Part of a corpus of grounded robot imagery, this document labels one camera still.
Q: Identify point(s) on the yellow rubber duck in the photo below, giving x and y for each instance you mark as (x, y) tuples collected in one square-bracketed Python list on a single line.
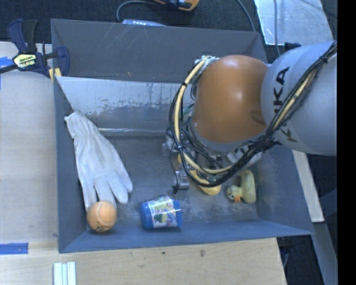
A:
[(246, 188)]

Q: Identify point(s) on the white work glove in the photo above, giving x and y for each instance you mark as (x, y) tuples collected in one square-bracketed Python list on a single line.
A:
[(96, 159)]

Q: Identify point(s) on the grey metal bin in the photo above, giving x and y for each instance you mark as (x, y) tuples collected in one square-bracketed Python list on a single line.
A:
[(148, 159)]

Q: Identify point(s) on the yellow toy banana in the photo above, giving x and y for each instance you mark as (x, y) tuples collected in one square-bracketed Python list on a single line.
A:
[(213, 190)]

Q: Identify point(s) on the blue can with colourful print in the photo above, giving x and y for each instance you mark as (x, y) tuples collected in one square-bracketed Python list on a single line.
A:
[(160, 212)]

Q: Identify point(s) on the orange tennis ball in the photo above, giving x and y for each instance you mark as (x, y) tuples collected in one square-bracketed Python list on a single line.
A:
[(101, 216)]

